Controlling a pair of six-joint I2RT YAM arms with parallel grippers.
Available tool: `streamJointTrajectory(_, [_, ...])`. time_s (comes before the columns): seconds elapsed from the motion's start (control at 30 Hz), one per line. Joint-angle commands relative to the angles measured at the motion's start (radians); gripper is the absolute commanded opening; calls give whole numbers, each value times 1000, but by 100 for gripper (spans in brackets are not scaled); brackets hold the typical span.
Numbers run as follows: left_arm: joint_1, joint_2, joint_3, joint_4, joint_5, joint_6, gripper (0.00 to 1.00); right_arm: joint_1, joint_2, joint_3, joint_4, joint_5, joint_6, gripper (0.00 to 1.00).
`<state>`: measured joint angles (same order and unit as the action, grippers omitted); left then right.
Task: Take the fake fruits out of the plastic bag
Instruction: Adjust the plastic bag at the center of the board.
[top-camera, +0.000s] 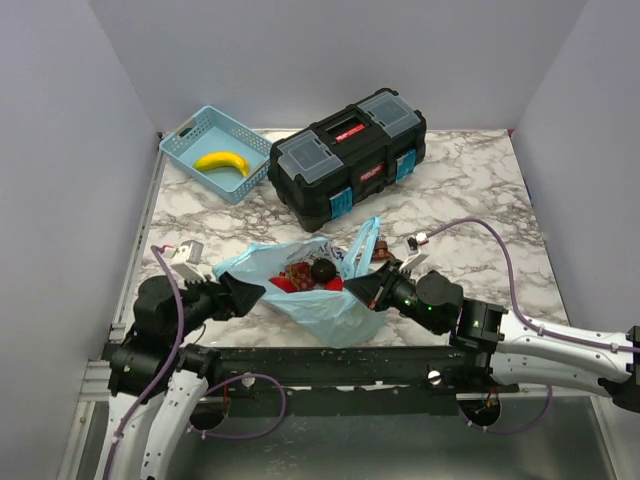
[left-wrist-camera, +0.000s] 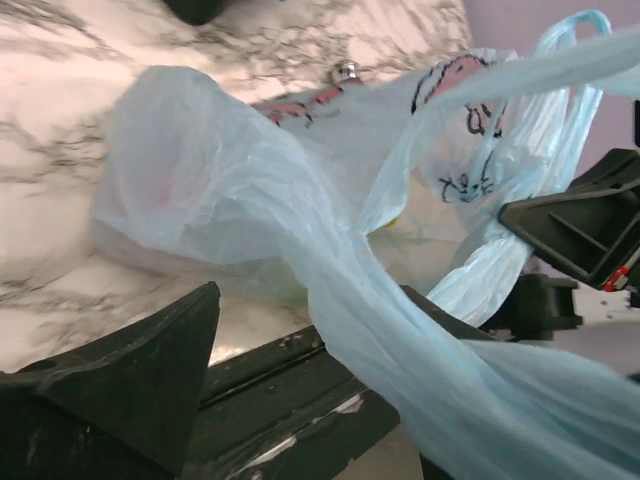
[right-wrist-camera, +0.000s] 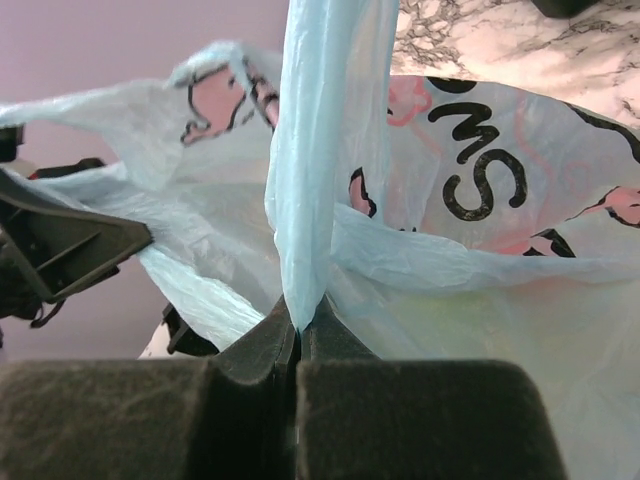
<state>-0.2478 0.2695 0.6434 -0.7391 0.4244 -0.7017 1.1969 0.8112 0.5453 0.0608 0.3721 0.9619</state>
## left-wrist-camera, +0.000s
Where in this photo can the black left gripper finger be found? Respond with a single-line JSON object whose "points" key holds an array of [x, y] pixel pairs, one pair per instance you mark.
{"points": [[120, 407]]}

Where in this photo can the black mounting rail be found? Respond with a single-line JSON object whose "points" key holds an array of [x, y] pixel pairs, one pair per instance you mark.
{"points": [[285, 410]]}

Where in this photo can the black plastic toolbox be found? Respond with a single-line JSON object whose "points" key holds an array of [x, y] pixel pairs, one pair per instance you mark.
{"points": [[197, 12]]}

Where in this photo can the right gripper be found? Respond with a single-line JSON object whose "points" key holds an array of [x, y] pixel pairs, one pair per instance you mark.
{"points": [[589, 232]]}

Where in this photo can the light blue plastic bag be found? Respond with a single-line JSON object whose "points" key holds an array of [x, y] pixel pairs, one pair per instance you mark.
{"points": [[340, 195]]}

